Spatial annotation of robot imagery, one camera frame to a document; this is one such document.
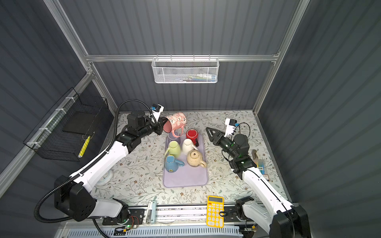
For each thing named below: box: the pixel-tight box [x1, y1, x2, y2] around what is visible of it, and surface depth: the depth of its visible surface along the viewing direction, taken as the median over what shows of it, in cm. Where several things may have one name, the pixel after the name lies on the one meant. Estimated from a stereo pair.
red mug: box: [186, 128, 199, 147], surface depth 98 cm
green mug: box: [164, 140, 181, 158], surface depth 91 cm
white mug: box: [182, 138, 199, 156], surface depth 93 cm
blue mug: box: [164, 155, 186, 174], surface depth 86 cm
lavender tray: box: [163, 133, 209, 188], surface depth 89 cm
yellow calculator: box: [206, 195, 225, 229], surface depth 75 cm
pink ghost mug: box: [162, 112, 187, 138], surface depth 75 cm
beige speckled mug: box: [186, 149, 207, 169], surface depth 88 cm
